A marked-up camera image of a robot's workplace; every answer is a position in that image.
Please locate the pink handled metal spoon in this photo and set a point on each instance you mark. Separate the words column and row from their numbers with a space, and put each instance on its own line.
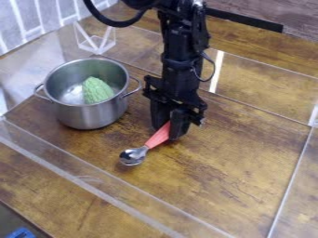
column 134, row 156

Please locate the green bumpy toy vegetable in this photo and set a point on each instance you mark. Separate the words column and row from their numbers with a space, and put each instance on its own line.
column 96, row 90

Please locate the blue object at corner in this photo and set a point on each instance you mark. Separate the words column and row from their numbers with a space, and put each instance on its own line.
column 22, row 233

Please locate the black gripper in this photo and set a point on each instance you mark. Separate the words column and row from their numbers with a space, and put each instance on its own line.
column 174, row 98

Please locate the stainless steel pot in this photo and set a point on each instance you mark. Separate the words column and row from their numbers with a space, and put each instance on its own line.
column 63, row 88

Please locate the clear acrylic corner bracket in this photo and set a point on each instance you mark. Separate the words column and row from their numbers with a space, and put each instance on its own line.
column 92, row 43

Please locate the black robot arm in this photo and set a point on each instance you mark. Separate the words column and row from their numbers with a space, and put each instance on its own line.
column 183, row 27

